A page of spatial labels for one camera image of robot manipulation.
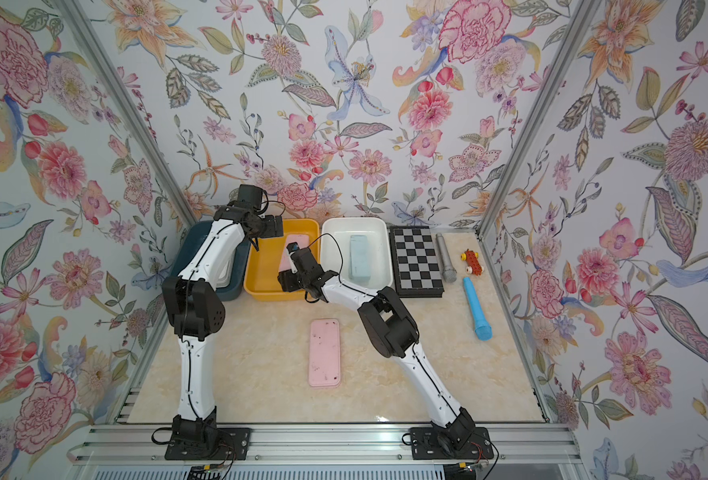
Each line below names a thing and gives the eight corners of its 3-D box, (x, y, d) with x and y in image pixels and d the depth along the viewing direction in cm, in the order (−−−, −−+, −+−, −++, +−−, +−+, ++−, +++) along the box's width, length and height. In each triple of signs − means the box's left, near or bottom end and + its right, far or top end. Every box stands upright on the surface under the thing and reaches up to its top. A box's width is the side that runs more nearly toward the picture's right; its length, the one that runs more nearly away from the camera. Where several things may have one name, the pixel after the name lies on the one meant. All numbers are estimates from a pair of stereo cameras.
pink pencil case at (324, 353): (305, 386, 85) (303, 382, 82) (311, 324, 97) (310, 319, 95) (340, 386, 85) (339, 383, 82) (342, 324, 97) (341, 319, 95)
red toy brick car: (465, 275, 109) (467, 271, 107) (459, 253, 116) (461, 248, 114) (482, 275, 109) (485, 271, 107) (475, 253, 116) (477, 248, 114)
